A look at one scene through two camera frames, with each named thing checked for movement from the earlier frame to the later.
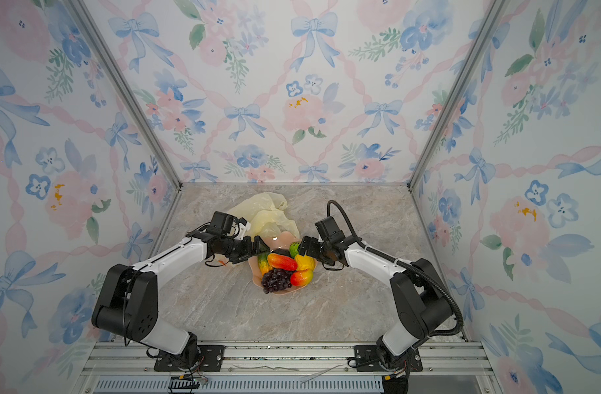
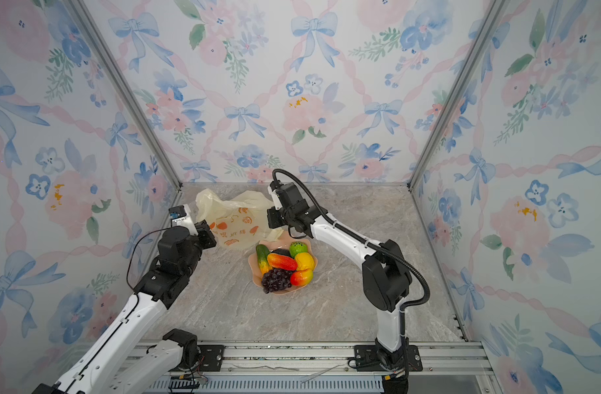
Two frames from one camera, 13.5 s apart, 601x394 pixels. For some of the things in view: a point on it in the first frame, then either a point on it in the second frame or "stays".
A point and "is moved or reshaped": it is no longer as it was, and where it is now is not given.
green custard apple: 293,249 stays
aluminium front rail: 284,368 stays
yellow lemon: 305,263 stays
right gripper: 312,249 to 275,220
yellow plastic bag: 266,213 is moved or reshaped
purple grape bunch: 276,279 stays
